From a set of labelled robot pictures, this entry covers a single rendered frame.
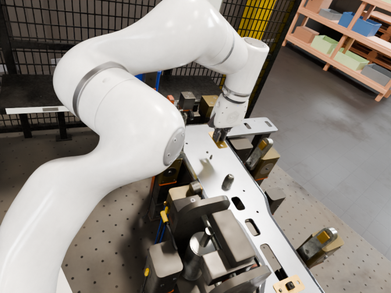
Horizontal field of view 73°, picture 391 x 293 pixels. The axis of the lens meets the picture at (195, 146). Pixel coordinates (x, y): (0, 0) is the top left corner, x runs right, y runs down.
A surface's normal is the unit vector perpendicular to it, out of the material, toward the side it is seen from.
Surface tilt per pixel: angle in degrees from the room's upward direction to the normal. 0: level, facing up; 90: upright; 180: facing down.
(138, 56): 119
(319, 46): 90
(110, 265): 0
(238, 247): 0
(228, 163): 0
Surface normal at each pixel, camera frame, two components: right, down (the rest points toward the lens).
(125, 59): -0.02, 0.94
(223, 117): 0.32, 0.67
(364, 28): -0.74, 0.30
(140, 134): -0.11, -0.12
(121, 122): -0.33, -0.12
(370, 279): 0.22, -0.73
